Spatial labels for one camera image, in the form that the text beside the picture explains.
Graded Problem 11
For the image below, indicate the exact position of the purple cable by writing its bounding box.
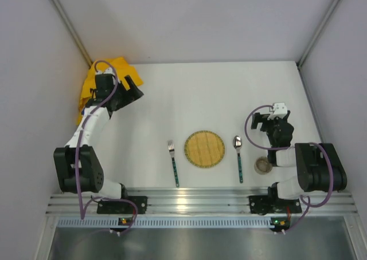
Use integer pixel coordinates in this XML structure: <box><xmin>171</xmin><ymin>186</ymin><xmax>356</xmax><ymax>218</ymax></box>
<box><xmin>244</xmin><ymin>104</ymin><xmax>334</xmax><ymax>234</ymax></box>
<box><xmin>75</xmin><ymin>60</ymin><xmax>139</xmax><ymax>235</ymax></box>

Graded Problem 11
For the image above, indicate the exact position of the white slotted cable duct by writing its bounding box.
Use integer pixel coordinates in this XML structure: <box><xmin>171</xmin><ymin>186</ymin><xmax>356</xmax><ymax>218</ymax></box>
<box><xmin>57</xmin><ymin>216</ymin><xmax>289</xmax><ymax>229</ymax></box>

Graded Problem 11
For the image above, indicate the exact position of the yellow cartoon print cloth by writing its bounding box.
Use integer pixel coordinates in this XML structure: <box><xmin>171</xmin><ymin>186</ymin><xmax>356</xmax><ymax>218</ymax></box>
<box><xmin>76</xmin><ymin>57</ymin><xmax>144</xmax><ymax>125</ymax></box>

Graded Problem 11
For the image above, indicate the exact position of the small round glass cup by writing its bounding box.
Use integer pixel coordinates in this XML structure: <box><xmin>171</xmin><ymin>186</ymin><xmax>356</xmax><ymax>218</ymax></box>
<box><xmin>254</xmin><ymin>156</ymin><xmax>272</xmax><ymax>175</ymax></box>

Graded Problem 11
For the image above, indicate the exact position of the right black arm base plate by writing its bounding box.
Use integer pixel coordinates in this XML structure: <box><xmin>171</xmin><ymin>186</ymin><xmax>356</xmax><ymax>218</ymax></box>
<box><xmin>248</xmin><ymin>195</ymin><xmax>302</xmax><ymax>215</ymax></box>

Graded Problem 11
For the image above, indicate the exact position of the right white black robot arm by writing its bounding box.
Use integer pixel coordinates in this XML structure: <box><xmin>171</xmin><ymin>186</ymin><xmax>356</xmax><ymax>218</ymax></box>
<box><xmin>244</xmin><ymin>107</ymin><xmax>348</xmax><ymax>207</ymax></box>

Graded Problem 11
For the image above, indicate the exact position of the round woven bamboo mat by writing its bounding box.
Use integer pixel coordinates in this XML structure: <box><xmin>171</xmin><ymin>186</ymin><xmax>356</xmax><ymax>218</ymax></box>
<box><xmin>184</xmin><ymin>130</ymin><xmax>225</xmax><ymax>168</ymax></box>

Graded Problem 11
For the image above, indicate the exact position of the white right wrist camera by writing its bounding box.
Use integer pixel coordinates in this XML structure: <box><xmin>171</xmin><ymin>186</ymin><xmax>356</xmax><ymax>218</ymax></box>
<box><xmin>268</xmin><ymin>103</ymin><xmax>288</xmax><ymax>120</ymax></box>

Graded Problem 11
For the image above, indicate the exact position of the fork with green handle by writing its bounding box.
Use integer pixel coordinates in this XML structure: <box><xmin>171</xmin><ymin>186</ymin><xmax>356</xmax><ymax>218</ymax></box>
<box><xmin>167</xmin><ymin>140</ymin><xmax>180</xmax><ymax>188</ymax></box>

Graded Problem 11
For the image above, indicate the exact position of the left aluminium corner post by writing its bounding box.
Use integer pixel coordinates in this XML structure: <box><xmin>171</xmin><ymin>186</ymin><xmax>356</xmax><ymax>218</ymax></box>
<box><xmin>49</xmin><ymin>0</ymin><xmax>93</xmax><ymax>67</ymax></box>

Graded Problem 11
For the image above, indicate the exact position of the aluminium mounting rail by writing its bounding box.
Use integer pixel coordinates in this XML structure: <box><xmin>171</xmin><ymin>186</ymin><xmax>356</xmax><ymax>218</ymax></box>
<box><xmin>46</xmin><ymin>187</ymin><xmax>358</xmax><ymax>216</ymax></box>

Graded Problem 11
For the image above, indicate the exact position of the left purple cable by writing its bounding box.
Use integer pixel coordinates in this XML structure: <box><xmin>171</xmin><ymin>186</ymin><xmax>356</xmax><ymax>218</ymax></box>
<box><xmin>75</xmin><ymin>60</ymin><xmax>139</xmax><ymax>235</ymax></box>

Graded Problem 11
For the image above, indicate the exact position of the spoon with green handle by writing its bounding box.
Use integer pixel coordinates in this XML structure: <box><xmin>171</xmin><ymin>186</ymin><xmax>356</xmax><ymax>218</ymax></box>
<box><xmin>233</xmin><ymin>135</ymin><xmax>243</xmax><ymax>183</ymax></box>

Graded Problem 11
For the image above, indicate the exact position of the aluminium corner post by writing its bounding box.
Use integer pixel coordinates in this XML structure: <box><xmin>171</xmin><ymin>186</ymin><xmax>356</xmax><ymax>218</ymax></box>
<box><xmin>296</xmin><ymin>0</ymin><xmax>342</xmax><ymax>70</ymax></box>
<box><xmin>49</xmin><ymin>0</ymin><xmax>93</xmax><ymax>67</ymax></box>

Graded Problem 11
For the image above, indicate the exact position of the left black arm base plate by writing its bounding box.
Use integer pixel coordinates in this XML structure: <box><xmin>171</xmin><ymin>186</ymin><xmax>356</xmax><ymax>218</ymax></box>
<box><xmin>97</xmin><ymin>196</ymin><xmax>148</xmax><ymax>215</ymax></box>

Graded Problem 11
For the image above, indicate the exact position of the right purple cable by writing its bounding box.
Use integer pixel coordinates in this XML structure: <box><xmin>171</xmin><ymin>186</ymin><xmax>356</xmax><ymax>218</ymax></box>
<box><xmin>244</xmin><ymin>104</ymin><xmax>334</xmax><ymax>234</ymax></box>

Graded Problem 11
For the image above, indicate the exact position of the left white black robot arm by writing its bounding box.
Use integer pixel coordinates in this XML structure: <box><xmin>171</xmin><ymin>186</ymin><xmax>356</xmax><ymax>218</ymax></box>
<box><xmin>53</xmin><ymin>73</ymin><xmax>144</xmax><ymax>194</ymax></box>

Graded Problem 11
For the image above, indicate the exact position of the right aluminium corner post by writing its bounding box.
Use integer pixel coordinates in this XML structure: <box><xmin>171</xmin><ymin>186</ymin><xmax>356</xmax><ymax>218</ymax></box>
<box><xmin>296</xmin><ymin>0</ymin><xmax>342</xmax><ymax>70</ymax></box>

